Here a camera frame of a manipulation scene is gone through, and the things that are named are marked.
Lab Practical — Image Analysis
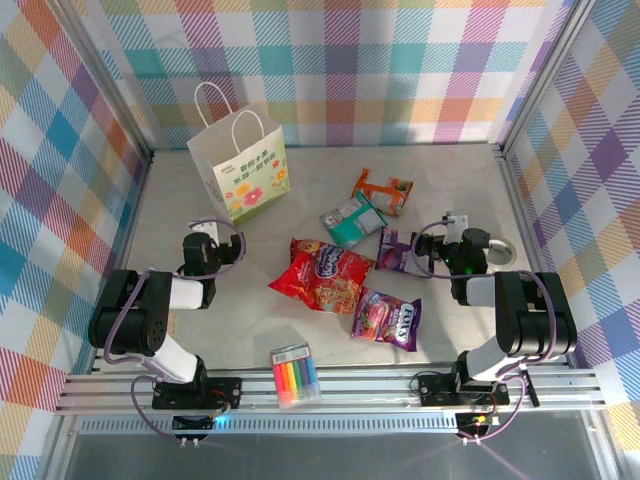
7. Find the pack of coloured markers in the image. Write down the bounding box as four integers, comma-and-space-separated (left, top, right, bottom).
270, 341, 322, 410

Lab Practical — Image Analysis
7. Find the small purple snack bag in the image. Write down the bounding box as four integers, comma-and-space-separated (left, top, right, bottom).
374, 226, 426, 275

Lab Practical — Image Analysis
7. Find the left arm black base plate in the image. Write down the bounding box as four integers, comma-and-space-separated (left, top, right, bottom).
151, 376, 244, 412

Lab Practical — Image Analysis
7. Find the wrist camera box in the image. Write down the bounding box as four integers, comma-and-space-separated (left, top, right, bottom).
441, 212, 471, 246
187, 218, 220, 242

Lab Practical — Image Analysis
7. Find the roll of clear tape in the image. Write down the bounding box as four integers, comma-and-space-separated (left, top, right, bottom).
487, 238, 519, 266

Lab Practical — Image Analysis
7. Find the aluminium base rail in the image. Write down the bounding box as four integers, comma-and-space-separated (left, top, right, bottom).
54, 368, 609, 416

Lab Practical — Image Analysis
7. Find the white flower-print paper bag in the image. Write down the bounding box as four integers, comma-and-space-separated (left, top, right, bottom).
186, 81, 292, 226

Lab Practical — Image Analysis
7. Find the orange snack bag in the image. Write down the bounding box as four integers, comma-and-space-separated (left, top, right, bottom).
351, 167, 415, 217

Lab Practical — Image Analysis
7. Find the teal white snack bag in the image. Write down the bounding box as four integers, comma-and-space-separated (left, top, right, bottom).
319, 189, 390, 250

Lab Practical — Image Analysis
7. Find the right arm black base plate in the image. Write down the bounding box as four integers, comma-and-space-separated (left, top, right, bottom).
417, 371, 512, 408

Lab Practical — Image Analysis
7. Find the large red snack bag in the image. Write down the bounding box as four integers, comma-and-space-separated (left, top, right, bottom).
267, 237, 377, 316

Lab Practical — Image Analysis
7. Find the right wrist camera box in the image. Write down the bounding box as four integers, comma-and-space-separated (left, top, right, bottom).
441, 212, 471, 246

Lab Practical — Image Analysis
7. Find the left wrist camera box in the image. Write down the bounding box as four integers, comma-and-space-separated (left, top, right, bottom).
187, 218, 220, 242

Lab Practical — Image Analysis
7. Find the aluminium frame post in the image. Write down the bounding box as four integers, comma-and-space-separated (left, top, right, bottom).
498, 0, 597, 156
52, 0, 154, 161

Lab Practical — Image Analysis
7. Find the purple Fox's candy bag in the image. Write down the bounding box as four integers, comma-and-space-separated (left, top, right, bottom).
350, 286, 423, 353

